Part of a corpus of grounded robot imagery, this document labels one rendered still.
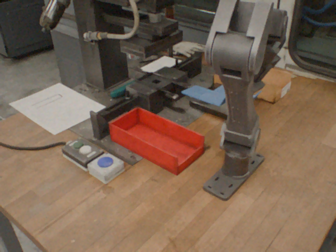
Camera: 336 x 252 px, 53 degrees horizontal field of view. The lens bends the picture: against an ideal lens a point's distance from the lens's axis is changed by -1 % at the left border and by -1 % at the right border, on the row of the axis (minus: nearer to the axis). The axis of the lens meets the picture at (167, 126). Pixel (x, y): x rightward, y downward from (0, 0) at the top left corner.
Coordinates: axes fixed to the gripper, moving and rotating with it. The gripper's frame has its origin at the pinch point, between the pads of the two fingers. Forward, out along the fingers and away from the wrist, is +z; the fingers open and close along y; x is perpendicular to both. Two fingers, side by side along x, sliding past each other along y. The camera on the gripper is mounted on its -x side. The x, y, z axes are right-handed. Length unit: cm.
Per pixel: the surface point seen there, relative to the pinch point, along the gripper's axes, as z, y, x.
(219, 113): 11.5, 1.0, -6.6
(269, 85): 2.3, -2.0, -24.5
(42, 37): 215, 252, -120
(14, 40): 214, 254, -87
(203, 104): 14.2, 7.2, -7.1
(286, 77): 1.5, -2.8, -36.0
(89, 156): 19.9, 10.4, 35.0
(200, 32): 29, 48, -62
